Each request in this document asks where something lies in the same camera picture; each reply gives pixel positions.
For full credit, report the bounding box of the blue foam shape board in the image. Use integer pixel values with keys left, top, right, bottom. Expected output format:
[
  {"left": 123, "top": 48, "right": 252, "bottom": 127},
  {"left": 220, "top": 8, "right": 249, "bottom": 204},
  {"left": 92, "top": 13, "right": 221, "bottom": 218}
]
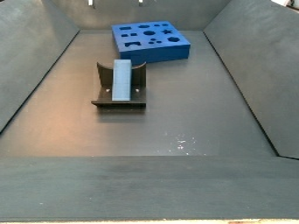
[{"left": 111, "top": 21, "right": 191, "bottom": 65}]

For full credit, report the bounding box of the light blue rectangular block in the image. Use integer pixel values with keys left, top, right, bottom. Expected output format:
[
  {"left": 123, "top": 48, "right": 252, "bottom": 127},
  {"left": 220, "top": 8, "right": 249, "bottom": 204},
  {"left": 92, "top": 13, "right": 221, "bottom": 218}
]
[{"left": 112, "top": 59, "right": 132, "bottom": 101}]

